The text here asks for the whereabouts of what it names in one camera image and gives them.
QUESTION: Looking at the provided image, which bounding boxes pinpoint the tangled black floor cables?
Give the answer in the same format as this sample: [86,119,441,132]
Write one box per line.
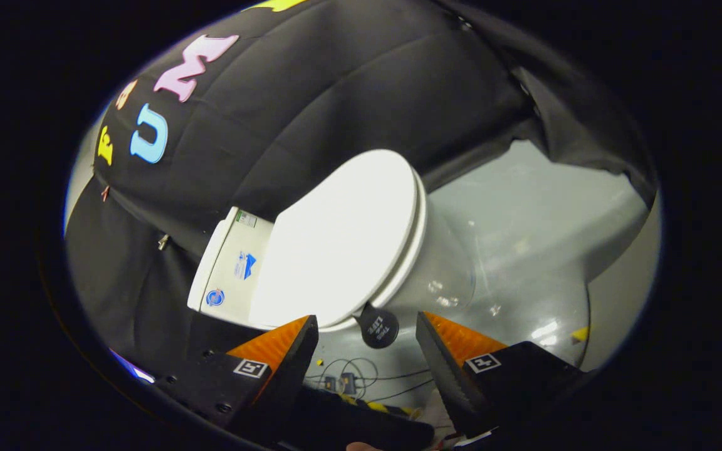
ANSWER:
[308,357,437,403]

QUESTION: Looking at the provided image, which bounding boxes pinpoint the black round lid pull tab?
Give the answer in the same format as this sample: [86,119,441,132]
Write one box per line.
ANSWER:
[356,304,400,350]

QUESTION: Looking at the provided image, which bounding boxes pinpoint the lit display screen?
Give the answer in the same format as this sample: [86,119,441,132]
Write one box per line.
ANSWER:
[109,351,156,384]

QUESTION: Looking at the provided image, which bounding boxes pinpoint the white toilet lid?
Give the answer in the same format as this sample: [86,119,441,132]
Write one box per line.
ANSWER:
[248,149,422,330]

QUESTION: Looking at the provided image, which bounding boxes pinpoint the black backdrop cloth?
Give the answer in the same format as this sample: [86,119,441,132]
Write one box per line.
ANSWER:
[65,0,657,378]

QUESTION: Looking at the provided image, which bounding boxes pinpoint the yellow black striped tape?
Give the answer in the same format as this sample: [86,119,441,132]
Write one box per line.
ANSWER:
[342,395,423,419]

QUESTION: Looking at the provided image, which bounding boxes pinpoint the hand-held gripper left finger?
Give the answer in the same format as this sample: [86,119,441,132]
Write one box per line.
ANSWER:
[154,315,320,443]

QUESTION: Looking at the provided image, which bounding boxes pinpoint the dark cloth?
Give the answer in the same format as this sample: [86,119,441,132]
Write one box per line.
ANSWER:
[291,385,436,451]

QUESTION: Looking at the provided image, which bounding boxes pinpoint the white toilet with tank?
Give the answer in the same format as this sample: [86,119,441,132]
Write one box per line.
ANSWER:
[187,149,478,333]

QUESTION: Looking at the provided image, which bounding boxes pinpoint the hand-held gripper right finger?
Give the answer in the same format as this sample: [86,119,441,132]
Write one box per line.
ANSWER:
[416,311,587,439]

